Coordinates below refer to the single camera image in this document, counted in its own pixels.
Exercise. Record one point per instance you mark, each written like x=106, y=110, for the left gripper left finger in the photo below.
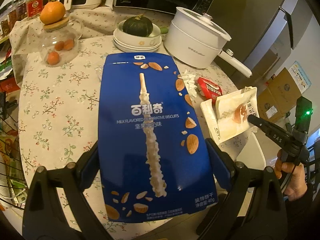
x=44, y=217

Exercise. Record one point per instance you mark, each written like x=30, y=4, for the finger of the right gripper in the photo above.
x=271, y=130

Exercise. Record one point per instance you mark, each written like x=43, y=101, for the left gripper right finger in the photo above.
x=253, y=207

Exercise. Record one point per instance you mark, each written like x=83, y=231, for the white orange snack wrapper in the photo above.
x=228, y=117

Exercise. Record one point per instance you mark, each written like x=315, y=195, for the red snack packet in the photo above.
x=208, y=89

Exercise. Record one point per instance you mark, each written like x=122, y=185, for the blue biscuit stick package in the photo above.
x=154, y=162

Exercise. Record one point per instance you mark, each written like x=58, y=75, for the person right hand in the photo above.
x=297, y=186

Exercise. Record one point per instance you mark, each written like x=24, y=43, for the cardboard box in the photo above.
x=279, y=97

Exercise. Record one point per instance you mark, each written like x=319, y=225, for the grey refrigerator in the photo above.
x=263, y=32

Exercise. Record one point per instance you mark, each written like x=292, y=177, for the white electric cooking pot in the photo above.
x=196, y=40

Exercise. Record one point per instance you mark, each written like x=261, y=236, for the small orange in jar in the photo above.
x=53, y=58

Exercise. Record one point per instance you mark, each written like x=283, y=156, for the glass jar with wooden lid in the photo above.
x=62, y=37

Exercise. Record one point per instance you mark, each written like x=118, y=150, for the dark green squash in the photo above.
x=138, y=26

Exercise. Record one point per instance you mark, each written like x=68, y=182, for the white flower bowl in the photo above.
x=152, y=40

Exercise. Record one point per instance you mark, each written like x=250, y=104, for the large orange on jar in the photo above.
x=52, y=12

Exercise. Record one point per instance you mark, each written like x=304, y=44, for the red label jar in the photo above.
x=34, y=7

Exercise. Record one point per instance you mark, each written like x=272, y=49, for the black wire rack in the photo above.
x=14, y=189

